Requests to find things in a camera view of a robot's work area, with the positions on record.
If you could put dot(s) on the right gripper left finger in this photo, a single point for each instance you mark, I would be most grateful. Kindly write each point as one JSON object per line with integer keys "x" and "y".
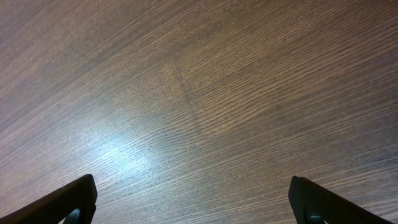
{"x": 72, "y": 203}

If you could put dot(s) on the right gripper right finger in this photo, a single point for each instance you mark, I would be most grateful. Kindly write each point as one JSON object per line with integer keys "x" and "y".
{"x": 312, "y": 203}

